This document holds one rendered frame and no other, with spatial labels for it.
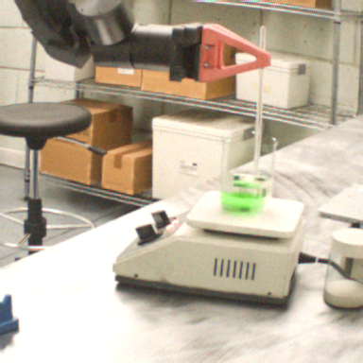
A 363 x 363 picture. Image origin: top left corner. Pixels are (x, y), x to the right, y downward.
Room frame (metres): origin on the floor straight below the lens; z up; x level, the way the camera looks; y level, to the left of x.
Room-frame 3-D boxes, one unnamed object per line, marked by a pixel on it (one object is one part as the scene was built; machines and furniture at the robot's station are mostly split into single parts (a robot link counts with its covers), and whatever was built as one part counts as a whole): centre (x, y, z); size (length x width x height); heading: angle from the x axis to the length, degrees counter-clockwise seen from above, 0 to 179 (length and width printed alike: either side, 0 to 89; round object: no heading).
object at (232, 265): (0.93, -0.05, 0.79); 0.22 x 0.13 x 0.08; 76
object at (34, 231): (2.43, 0.44, 0.28); 0.40 x 0.40 x 0.05
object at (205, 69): (0.96, -0.05, 1.01); 0.09 x 0.07 x 0.07; 72
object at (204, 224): (0.93, -0.08, 0.83); 0.12 x 0.12 x 0.01; 76
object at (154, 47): (0.97, 0.02, 1.01); 0.10 x 0.07 x 0.07; 162
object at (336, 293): (0.87, -0.20, 0.79); 0.06 x 0.06 x 0.08
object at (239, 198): (0.93, -0.07, 0.88); 0.07 x 0.06 x 0.08; 172
